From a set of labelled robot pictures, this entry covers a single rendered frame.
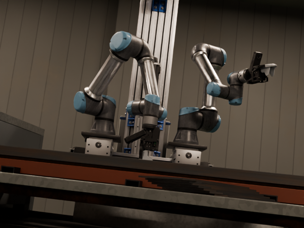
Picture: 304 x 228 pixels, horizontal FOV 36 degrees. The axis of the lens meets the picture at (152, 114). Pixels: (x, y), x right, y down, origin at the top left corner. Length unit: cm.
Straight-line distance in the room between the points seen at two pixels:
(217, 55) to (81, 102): 89
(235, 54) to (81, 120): 201
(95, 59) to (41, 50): 65
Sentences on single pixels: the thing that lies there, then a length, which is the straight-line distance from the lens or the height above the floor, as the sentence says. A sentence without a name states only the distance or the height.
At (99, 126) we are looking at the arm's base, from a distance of 270.
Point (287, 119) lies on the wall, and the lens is 580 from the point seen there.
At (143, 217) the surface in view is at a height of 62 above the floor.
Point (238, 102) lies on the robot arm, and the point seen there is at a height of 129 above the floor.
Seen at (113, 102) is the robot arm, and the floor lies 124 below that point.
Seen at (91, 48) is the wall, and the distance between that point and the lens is 568.
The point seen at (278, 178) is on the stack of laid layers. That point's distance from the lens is 160.
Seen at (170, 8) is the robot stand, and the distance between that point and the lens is 310.
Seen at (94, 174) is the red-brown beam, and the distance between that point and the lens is 165.
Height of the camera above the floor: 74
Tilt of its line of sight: 10 degrees up
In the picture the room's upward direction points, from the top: 6 degrees clockwise
